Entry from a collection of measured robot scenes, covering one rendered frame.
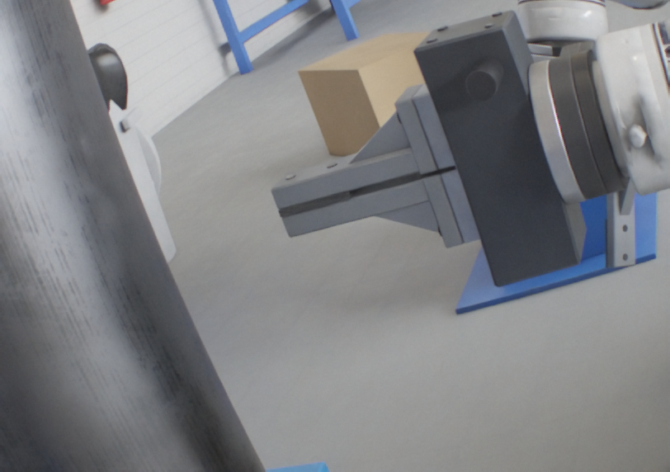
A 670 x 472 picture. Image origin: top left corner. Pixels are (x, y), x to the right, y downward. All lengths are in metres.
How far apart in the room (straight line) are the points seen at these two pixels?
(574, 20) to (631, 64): 0.42
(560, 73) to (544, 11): 0.41
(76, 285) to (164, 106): 5.33
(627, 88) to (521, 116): 0.06
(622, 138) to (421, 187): 0.12
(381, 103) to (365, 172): 2.85
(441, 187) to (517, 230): 0.05
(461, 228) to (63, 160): 0.22
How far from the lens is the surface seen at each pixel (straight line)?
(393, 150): 0.60
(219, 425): 0.72
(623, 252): 0.93
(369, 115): 3.48
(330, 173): 0.61
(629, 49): 0.55
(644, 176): 0.56
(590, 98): 0.55
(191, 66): 6.35
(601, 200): 2.19
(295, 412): 2.09
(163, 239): 3.37
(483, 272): 2.37
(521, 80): 0.56
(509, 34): 0.56
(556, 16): 0.96
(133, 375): 0.67
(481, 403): 1.86
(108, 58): 3.26
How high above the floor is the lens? 0.83
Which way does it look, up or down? 15 degrees down
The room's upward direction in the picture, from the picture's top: 21 degrees counter-clockwise
